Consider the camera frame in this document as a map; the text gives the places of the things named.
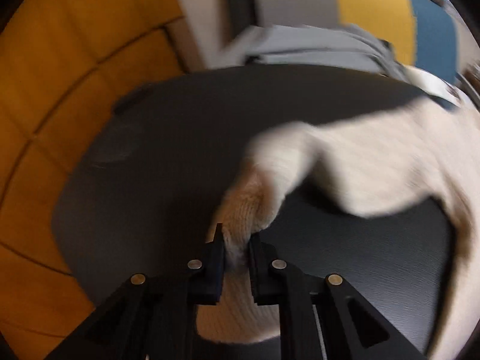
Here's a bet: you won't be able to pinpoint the yellow panel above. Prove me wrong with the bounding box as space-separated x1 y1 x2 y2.
330 0 415 64

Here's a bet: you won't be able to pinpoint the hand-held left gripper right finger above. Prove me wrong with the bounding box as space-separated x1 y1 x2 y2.
248 232 429 360

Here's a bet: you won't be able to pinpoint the blue panel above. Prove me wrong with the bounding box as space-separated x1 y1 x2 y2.
407 0 460 83

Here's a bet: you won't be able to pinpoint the dark blue cloth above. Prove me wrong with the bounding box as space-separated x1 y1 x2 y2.
427 95 459 112

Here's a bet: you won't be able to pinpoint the cream knitted sweater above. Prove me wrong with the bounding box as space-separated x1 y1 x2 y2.
195 97 480 360

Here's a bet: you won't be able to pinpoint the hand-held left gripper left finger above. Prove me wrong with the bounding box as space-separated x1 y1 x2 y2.
47 223 226 360

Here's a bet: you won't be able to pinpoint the grey folded clothes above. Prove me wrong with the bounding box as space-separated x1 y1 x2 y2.
221 24 409 81

